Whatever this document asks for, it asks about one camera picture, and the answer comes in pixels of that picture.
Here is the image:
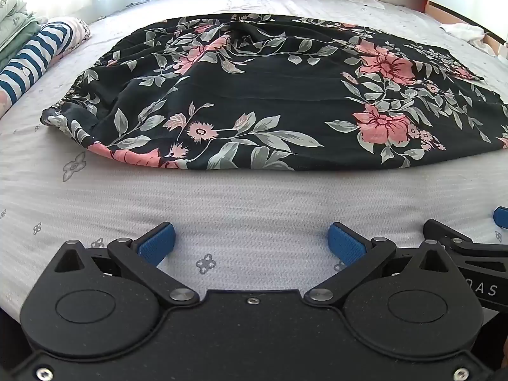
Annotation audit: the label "green folded quilt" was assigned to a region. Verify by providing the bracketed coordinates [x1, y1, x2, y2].
[0, 0, 47, 70]

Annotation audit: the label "white crumpled cloth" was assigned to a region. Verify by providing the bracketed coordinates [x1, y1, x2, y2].
[440, 22, 487, 45]

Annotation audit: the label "blue white striped garment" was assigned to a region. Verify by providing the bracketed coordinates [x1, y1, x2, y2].
[0, 22, 76, 106]

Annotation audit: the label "black floral pants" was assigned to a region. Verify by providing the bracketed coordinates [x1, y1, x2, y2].
[40, 14, 508, 171]

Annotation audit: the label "wooden bed frame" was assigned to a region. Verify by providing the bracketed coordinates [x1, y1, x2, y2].
[369, 0, 508, 58]

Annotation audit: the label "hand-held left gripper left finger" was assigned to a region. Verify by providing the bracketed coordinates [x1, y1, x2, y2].
[53, 222, 201, 309]

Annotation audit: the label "bed with white patterned sheet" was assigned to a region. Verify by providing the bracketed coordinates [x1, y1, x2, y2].
[0, 0, 508, 322]

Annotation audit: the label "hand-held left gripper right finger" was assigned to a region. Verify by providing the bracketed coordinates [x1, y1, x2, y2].
[304, 222, 450, 309]

